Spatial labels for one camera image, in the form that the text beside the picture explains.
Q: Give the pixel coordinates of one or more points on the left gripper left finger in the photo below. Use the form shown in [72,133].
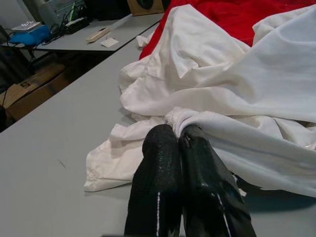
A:
[158,172]

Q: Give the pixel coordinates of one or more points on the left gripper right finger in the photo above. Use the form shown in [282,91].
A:
[205,185]

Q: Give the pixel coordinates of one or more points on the white T-shirt with dark letters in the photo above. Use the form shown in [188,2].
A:
[222,86]

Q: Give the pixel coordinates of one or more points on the small white paper tag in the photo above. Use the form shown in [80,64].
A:
[108,42]

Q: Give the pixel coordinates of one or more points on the brown cardboard box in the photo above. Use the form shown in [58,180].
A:
[29,93]

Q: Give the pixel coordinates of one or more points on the white remote control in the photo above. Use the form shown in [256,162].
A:
[97,34]

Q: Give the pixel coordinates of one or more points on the wooden speaker with black cone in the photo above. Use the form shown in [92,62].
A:
[134,9]

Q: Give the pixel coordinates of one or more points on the black power strip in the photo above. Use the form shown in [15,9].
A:
[77,24]

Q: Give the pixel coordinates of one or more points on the red garment with white print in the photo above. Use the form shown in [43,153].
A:
[234,17]

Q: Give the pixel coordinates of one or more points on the blue plastic device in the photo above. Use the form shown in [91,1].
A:
[32,35]

